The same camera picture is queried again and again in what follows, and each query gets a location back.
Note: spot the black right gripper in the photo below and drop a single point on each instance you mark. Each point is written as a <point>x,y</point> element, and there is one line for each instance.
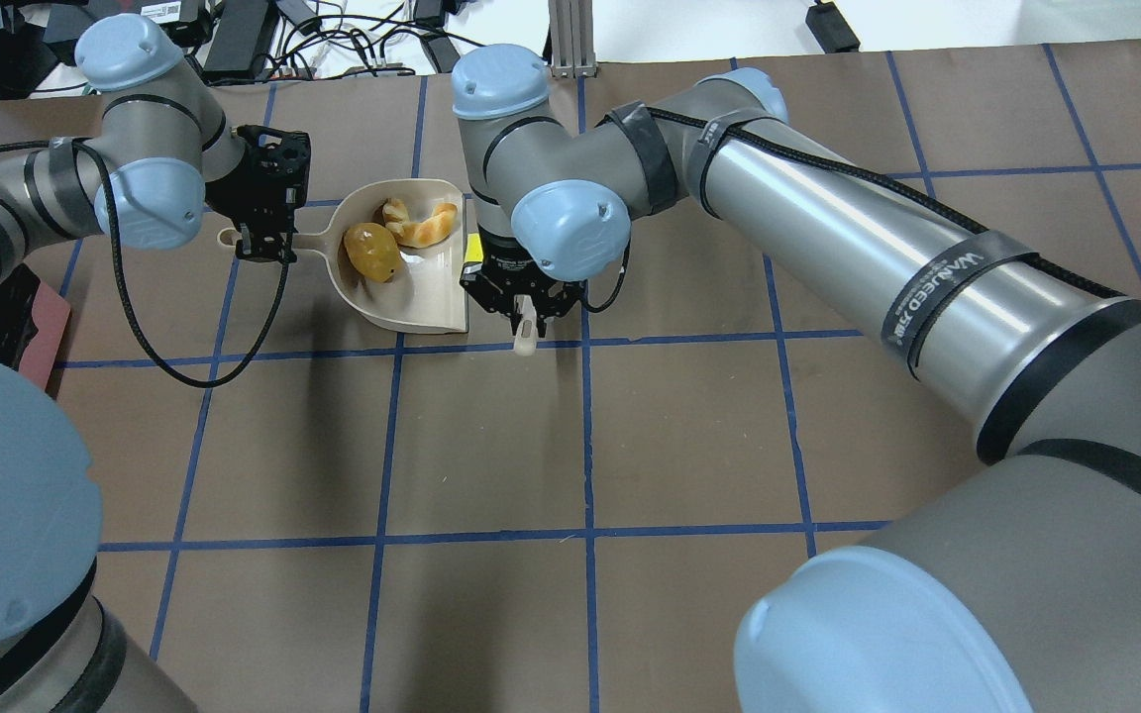
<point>508,270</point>

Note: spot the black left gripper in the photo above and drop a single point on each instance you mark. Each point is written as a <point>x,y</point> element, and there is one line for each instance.
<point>256,204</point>

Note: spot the white hand brush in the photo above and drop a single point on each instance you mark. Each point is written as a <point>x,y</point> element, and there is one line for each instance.
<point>525,333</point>

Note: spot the white dustpan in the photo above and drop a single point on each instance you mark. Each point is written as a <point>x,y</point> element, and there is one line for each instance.
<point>424,295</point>

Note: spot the croissant piece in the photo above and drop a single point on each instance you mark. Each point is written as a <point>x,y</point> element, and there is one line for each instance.
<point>418,234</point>

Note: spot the yellow potato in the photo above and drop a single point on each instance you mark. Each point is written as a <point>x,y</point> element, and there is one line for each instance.
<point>372,251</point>

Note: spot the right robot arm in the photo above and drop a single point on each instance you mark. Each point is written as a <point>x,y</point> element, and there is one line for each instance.
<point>1020,590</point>

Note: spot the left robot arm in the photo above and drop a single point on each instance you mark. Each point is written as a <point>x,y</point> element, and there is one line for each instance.
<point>166,151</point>

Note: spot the pink bin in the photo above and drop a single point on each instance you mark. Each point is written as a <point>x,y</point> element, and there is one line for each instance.
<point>35,322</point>

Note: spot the black power adapter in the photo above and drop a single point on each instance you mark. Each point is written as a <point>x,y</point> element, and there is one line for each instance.
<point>831,31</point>

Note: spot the aluminium frame post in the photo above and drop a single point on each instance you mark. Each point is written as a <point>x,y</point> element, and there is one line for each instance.
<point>571,39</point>

